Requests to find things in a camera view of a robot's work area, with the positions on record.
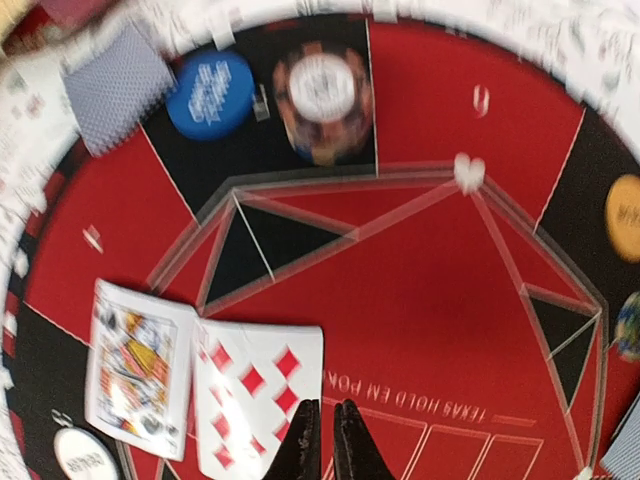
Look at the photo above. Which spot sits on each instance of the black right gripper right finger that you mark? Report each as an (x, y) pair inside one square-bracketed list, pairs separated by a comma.
[(355, 454)]

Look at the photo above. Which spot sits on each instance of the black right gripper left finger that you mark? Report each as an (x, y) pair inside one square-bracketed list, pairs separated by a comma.
[(299, 455)]

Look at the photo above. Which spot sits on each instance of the face up diamonds card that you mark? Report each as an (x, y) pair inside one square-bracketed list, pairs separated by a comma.
[(248, 382)]

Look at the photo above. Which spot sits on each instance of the face up king card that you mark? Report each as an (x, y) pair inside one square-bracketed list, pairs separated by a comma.
[(139, 369)]

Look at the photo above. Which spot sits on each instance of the white dealer button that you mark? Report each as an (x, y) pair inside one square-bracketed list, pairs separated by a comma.
[(82, 457)]

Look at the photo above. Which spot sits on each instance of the dealt card face down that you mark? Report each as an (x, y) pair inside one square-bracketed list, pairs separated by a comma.
[(116, 89), (622, 458)]

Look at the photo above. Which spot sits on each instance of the orange big blind button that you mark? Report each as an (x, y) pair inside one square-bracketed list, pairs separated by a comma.
[(622, 217)]

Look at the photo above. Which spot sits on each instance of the red white poker chip stack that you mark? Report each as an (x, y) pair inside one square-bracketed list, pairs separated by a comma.
[(325, 100)]

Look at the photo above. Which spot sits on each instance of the blue small blind button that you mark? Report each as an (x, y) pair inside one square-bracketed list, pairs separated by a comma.
[(214, 94)]

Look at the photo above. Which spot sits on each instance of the round red black poker mat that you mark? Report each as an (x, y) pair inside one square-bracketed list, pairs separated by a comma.
[(459, 266)]

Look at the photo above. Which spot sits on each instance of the red floral round plate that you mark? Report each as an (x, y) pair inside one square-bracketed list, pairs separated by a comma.
[(28, 26)]

